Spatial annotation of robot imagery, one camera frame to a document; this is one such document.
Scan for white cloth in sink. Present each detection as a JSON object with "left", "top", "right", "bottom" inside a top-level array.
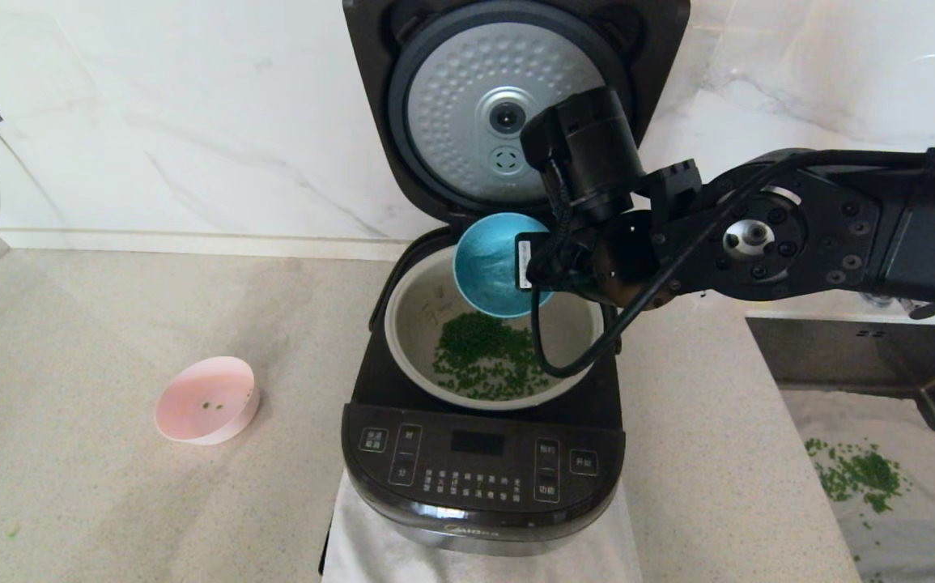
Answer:
[{"left": 779, "top": 391, "right": 935, "bottom": 583}]

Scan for beige inner pot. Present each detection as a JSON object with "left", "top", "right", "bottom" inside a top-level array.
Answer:
[{"left": 385, "top": 243, "right": 604, "bottom": 410}]

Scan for chopped green vegetable pieces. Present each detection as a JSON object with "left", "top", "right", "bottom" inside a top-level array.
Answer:
[{"left": 432, "top": 348, "right": 553, "bottom": 400}]

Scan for pink bowl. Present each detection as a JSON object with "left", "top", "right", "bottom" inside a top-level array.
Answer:
[{"left": 155, "top": 356, "right": 261, "bottom": 446}]

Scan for black rice cooker base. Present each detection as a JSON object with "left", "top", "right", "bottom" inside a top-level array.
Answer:
[{"left": 342, "top": 227, "right": 626, "bottom": 556}]

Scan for blue bowl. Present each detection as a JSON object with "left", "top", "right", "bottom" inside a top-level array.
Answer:
[{"left": 453, "top": 212, "right": 557, "bottom": 318}]

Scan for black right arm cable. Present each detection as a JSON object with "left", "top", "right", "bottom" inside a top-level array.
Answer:
[{"left": 530, "top": 148, "right": 935, "bottom": 379}]

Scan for white cloth under cooker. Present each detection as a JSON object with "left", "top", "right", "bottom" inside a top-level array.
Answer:
[{"left": 321, "top": 466, "right": 642, "bottom": 583}]

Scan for green chopped scallion pile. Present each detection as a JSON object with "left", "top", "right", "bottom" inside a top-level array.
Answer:
[{"left": 437, "top": 312, "right": 539, "bottom": 369}]

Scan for green scallion bits on cloth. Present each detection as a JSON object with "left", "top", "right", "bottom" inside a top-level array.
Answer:
[{"left": 803, "top": 439, "right": 909, "bottom": 516}]

